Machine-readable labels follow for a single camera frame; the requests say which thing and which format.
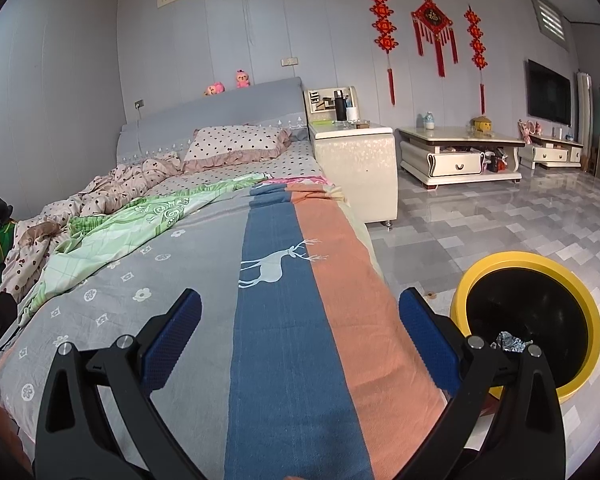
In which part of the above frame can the pink floral cloth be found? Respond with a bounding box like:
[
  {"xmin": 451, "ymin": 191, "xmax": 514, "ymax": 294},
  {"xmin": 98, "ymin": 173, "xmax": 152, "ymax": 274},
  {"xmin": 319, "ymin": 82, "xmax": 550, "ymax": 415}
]
[{"xmin": 267, "ymin": 176, "xmax": 328, "ymax": 186}]

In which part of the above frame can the light green floral quilt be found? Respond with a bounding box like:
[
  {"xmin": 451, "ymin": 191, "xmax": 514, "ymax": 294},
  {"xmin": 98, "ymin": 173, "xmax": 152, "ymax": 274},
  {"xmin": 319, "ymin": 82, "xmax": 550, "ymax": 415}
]
[{"xmin": 17, "ymin": 172, "xmax": 276, "ymax": 321}]

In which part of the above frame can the cream television stand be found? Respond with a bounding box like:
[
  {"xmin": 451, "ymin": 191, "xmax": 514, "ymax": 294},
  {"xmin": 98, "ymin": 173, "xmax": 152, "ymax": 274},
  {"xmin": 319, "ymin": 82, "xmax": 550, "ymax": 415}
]
[{"xmin": 517, "ymin": 135, "xmax": 585, "ymax": 171}]

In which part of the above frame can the white standing air conditioner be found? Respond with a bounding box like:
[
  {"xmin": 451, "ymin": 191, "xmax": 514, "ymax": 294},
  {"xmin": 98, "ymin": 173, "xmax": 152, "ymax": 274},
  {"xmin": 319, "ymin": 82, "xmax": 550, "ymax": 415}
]
[{"xmin": 575, "ymin": 71, "xmax": 593, "ymax": 148}]

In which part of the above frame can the pink polka dot quilt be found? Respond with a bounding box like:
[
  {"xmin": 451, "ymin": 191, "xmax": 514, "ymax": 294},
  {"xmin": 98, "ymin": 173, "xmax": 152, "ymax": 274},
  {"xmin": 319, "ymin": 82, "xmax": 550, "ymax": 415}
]
[{"xmin": 0, "ymin": 155, "xmax": 186, "ymax": 306}]

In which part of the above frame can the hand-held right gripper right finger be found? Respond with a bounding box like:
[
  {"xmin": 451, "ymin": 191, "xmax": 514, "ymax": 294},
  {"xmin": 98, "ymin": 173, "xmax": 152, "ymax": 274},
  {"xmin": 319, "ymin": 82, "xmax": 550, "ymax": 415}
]
[{"xmin": 399, "ymin": 287, "xmax": 567, "ymax": 480}]

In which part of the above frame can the polka dot pillow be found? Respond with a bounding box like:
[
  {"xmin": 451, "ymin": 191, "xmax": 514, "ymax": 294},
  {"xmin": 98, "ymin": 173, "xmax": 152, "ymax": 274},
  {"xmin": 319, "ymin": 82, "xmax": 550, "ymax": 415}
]
[{"xmin": 182, "ymin": 125, "xmax": 293, "ymax": 173}]

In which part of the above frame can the cream bedside cabinet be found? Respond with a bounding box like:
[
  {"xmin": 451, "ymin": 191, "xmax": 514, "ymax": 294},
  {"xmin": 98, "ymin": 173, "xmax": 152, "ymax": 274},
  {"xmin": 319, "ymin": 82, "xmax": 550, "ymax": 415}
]
[{"xmin": 307, "ymin": 122, "xmax": 398, "ymax": 231}]

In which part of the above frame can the yellow round trash bin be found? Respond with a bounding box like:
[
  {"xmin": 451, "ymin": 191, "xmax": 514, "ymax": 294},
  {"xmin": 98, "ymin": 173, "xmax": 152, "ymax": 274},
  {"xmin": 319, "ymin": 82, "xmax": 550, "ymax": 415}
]
[{"xmin": 450, "ymin": 251, "xmax": 600, "ymax": 403}]

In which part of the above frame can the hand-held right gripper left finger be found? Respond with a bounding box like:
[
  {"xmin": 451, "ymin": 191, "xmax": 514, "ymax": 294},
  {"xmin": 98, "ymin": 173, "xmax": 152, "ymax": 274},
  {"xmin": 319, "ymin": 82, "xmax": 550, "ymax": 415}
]
[{"xmin": 34, "ymin": 287, "xmax": 203, "ymax": 480}]

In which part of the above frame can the shuttered side window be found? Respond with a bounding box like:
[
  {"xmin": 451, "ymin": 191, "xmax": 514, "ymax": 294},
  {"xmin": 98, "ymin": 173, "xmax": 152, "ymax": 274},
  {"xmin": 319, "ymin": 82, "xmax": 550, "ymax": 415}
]
[{"xmin": 530, "ymin": 0, "xmax": 568, "ymax": 51}]

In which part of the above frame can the red diamond tassel ornament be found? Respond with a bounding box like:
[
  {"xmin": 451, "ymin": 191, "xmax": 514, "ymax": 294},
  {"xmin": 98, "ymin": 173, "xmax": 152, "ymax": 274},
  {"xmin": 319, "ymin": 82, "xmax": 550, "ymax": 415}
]
[{"xmin": 411, "ymin": 0, "xmax": 458, "ymax": 78}]

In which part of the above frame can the cream coffee table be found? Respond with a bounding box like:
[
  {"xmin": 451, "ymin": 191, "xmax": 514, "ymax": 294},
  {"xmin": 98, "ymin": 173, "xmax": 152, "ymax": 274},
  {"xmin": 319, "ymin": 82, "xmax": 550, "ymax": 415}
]
[{"xmin": 397, "ymin": 126, "xmax": 526, "ymax": 191}]

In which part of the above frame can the black flat television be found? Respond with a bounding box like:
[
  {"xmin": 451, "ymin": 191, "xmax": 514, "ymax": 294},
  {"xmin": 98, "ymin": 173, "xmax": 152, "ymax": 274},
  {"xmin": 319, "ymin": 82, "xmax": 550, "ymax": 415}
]
[{"xmin": 526, "ymin": 59, "xmax": 572, "ymax": 127}]

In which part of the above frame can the grey upholstered bed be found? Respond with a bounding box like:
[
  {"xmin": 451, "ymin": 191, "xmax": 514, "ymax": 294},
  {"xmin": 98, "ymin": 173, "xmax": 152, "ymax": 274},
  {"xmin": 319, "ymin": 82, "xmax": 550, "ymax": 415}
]
[{"xmin": 0, "ymin": 76, "xmax": 448, "ymax": 480}]

